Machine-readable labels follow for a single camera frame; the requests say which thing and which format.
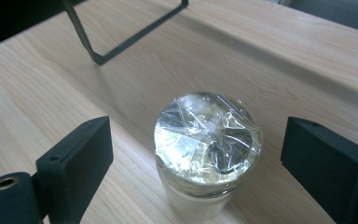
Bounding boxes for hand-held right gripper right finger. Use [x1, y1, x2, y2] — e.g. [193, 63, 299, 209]
[280, 116, 358, 224]

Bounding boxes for glass jar of yellow grains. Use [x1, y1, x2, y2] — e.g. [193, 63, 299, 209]
[153, 91, 264, 223]

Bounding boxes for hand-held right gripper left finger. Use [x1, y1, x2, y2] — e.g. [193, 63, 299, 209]
[35, 116, 115, 224]

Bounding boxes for black metal shelf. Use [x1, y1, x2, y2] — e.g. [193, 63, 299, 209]
[60, 0, 190, 66]

